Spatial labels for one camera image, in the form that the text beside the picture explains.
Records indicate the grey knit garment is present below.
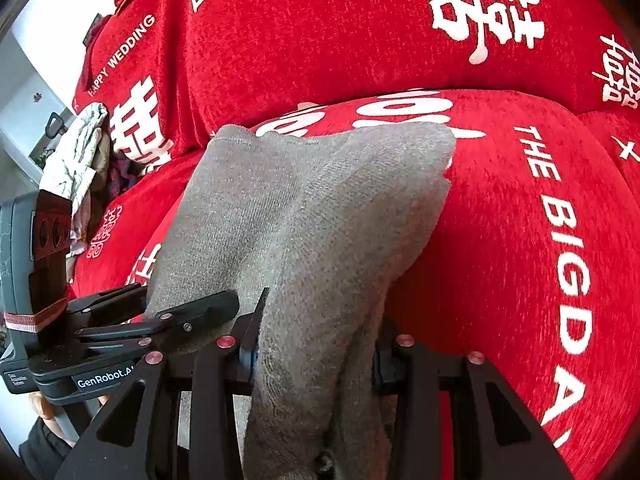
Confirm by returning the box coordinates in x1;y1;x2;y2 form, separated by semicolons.
148;122;456;479

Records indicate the crumpled clothes pile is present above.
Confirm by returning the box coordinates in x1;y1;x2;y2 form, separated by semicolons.
39;102;139;262

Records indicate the person's left hand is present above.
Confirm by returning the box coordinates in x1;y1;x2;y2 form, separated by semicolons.
28;391;65;439

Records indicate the grey jacket sleeve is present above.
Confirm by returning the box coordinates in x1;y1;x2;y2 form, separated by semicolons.
18;419;72;480

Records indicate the red wedding sofa cover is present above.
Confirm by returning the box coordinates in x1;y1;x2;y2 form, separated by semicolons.
73;0;639;479

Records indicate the white cabinet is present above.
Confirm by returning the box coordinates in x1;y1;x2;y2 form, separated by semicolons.
1;32;74;186

